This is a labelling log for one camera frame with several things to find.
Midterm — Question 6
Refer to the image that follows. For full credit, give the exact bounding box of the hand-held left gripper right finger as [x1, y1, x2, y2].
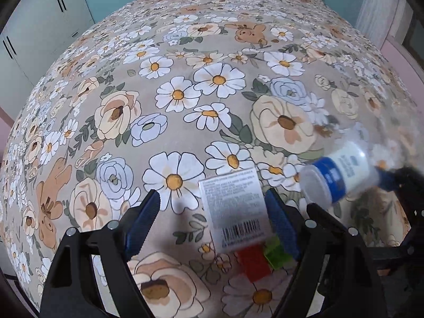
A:
[264, 188, 380, 318]

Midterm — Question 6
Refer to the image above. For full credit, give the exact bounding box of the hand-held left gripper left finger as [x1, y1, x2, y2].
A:
[40, 189, 161, 318]

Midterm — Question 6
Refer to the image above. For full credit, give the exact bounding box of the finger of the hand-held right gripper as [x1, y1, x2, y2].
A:
[305, 202, 352, 232]
[378, 166, 424, 202]

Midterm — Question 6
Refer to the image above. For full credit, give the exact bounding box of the white bottle with blue label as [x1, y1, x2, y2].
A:
[299, 140, 381, 207]

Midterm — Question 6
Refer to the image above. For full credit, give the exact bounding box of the small white carton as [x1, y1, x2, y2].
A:
[198, 169, 271, 255]

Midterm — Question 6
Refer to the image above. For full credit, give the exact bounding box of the bed with floral sheet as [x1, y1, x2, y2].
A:
[0, 0, 424, 318]

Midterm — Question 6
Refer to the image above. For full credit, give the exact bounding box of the window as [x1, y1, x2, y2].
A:
[397, 3, 424, 63]

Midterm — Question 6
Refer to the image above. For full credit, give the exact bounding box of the white curtain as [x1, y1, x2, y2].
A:
[354, 0, 414, 45]

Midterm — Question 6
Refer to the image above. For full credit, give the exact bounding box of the white wardrobe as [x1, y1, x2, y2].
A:
[0, 0, 96, 120]

